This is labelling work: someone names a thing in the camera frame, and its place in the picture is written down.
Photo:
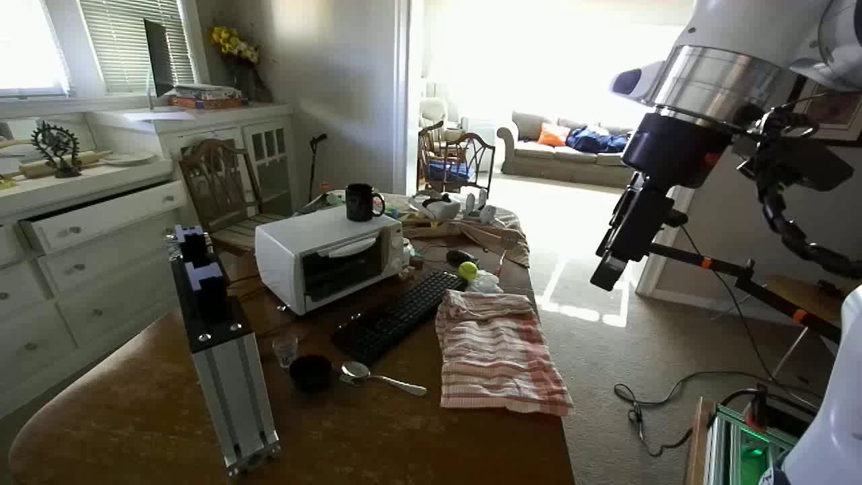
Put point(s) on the green white equipment box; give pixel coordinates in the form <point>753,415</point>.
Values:
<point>732,451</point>

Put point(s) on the white crumpled plastic bag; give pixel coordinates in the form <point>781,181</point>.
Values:
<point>485,284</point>

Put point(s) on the black coffee mug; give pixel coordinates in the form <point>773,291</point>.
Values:
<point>365,203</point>

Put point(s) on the wooden chair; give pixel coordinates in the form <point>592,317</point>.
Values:
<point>221,191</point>

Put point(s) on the grey sofa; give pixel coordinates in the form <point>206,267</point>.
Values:
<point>534,145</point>

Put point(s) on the yellow flowers in vase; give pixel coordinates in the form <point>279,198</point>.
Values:
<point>241,59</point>

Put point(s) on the small black bowl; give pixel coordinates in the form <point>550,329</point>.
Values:
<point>310,373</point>

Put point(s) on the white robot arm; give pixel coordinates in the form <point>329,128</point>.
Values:
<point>724,88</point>

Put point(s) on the metal spoon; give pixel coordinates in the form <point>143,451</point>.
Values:
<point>356,370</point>

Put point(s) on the yellow tennis ball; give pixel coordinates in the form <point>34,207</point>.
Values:
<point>468,271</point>

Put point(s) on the white dresser cabinet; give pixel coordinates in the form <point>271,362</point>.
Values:
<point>85,260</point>

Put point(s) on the white toaster oven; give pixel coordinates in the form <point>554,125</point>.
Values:
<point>322,257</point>

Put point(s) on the red white striped towel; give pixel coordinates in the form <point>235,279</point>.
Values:
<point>493,357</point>

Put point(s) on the aluminium extrusion camera stand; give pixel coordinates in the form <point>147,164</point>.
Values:
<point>224,354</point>

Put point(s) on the black computer keyboard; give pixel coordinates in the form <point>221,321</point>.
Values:
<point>371,337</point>

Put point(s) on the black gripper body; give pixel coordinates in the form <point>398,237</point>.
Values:
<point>663,151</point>

